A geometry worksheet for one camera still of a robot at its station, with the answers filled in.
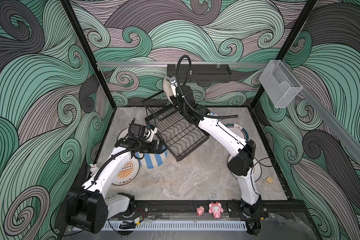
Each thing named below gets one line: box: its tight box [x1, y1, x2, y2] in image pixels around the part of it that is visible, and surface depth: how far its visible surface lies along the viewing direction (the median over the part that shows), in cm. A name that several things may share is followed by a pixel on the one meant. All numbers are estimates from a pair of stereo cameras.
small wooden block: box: [265, 176, 274, 184], surface depth 83 cm
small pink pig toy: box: [196, 205, 205, 216], surface depth 73 cm
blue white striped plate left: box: [135, 149, 169, 169], surface depth 92 cm
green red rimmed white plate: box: [224, 123, 250, 142], surface depth 107 cm
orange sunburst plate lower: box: [111, 157, 140, 186], surface depth 86 cm
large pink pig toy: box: [208, 202, 224, 219], surface depth 73 cm
